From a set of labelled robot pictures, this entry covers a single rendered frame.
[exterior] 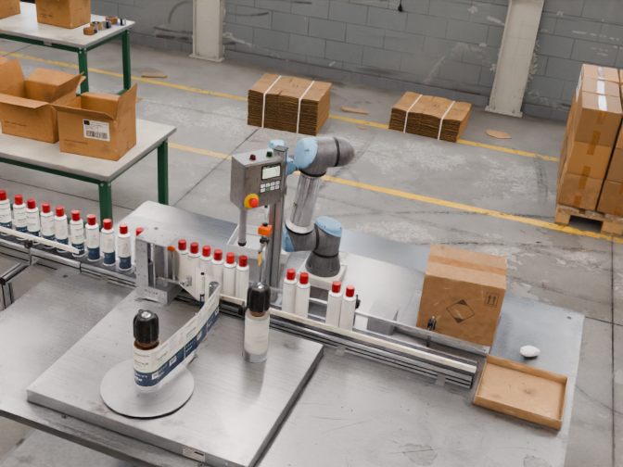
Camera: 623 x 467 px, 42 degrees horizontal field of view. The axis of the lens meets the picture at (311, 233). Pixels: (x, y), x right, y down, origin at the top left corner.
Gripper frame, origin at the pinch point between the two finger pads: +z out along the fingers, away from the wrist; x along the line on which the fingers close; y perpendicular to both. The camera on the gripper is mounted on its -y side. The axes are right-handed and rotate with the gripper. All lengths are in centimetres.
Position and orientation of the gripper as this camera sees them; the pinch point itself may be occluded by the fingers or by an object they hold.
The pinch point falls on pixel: (268, 212)
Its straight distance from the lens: 366.3
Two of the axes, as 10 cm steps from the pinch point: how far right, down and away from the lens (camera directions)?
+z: -0.8, 8.7, 4.9
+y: 9.8, 1.6, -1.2
